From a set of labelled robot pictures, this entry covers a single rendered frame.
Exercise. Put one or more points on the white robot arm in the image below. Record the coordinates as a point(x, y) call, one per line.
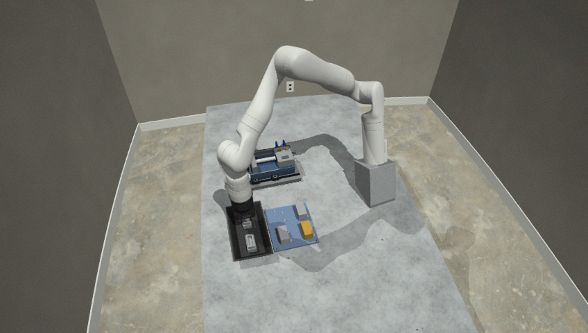
point(300, 64)

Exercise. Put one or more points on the yellow rectangular block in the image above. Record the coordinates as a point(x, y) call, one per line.
point(306, 229)

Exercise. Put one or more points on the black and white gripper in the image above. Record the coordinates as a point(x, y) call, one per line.
point(242, 201)

